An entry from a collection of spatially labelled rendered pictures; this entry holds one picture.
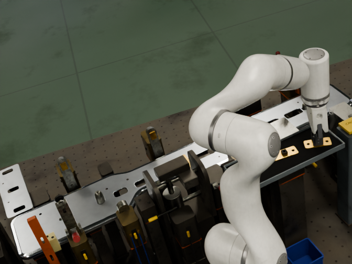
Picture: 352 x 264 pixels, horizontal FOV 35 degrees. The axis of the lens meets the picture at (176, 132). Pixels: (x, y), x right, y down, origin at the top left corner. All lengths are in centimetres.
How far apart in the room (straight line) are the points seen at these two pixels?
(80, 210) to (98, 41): 325
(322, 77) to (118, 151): 132
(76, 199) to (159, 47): 288
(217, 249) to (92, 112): 283
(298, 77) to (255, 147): 30
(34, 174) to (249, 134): 167
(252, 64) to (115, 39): 384
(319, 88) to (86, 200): 93
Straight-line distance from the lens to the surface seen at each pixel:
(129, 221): 186
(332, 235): 220
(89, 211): 205
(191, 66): 447
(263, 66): 133
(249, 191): 138
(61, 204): 180
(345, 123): 195
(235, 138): 128
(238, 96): 132
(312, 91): 169
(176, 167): 182
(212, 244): 157
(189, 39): 484
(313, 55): 166
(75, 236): 178
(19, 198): 222
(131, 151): 269
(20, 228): 211
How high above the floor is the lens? 241
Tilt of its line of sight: 39 degrees down
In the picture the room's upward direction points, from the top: 14 degrees counter-clockwise
